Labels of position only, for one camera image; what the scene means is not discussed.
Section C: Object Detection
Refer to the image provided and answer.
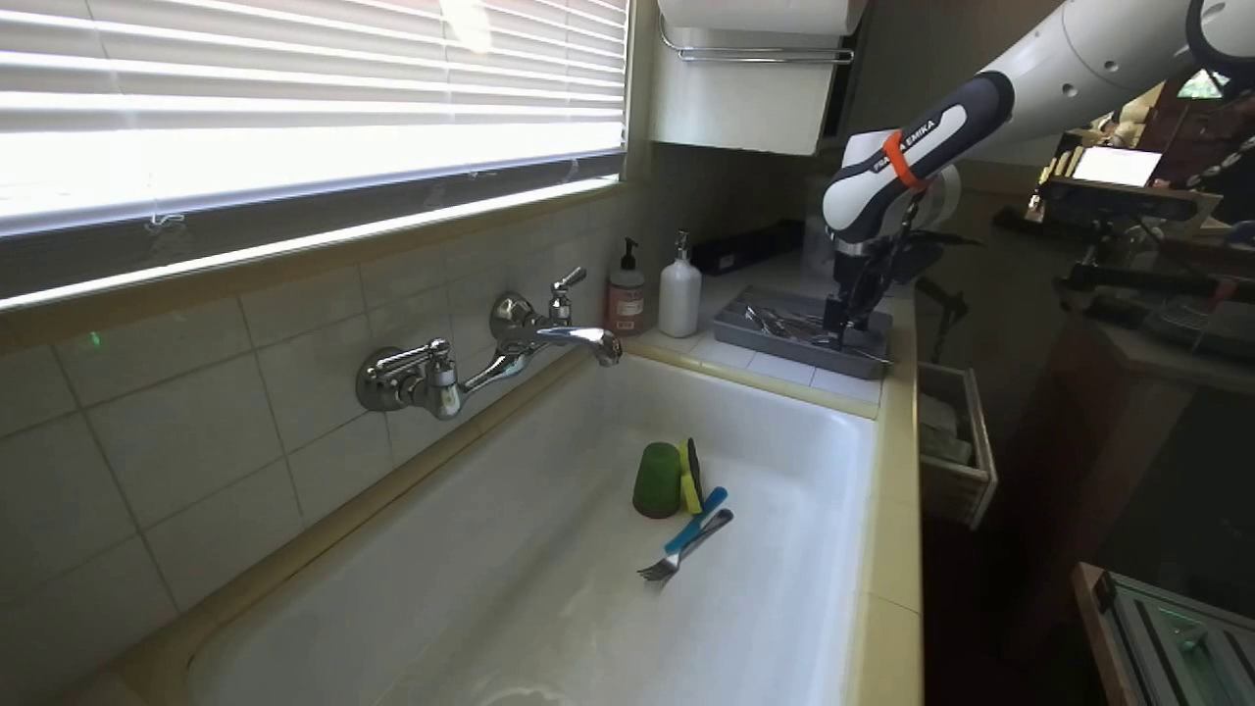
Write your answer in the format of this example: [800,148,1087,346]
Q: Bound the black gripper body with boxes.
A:
[823,230,911,315]

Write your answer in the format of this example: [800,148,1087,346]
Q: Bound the silver fork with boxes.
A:
[747,302,831,341]

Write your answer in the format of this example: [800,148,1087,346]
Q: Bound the grey cutlery holder tray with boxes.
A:
[709,282,903,384]

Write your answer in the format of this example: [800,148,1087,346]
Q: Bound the white ceramic sink basin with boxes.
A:
[181,350,881,706]

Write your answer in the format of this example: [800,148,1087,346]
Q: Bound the metal sink drain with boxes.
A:
[473,677,580,706]

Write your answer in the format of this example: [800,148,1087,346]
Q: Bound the white pump bottle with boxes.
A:
[655,230,706,341]

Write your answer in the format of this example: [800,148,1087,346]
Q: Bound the open cream drawer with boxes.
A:
[912,356,1002,533]

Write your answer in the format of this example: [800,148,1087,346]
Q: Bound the brown soap pump bottle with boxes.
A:
[604,237,649,341]

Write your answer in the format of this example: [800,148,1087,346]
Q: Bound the yellow sponge with dark pad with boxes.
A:
[673,434,709,516]

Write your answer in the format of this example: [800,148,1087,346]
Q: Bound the white cabinet with towel rod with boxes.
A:
[647,0,872,162]

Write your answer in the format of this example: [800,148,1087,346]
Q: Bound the green round scrubber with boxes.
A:
[631,441,689,520]

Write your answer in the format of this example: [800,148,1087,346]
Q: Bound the bright monitor screen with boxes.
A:
[1072,140,1170,192]

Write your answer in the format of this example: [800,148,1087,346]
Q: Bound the black cluttered table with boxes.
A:
[1022,174,1255,374]

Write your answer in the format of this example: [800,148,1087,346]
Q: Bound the arched window door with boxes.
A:
[1134,61,1255,189]

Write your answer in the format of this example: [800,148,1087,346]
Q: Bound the metal framed cart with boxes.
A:
[1072,559,1255,706]

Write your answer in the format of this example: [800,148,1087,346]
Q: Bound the white window blinds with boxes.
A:
[0,0,634,242]

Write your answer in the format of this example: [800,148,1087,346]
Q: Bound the orange cable strap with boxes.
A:
[879,125,923,192]

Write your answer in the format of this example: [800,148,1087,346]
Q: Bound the chrome wall faucet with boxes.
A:
[351,263,626,422]

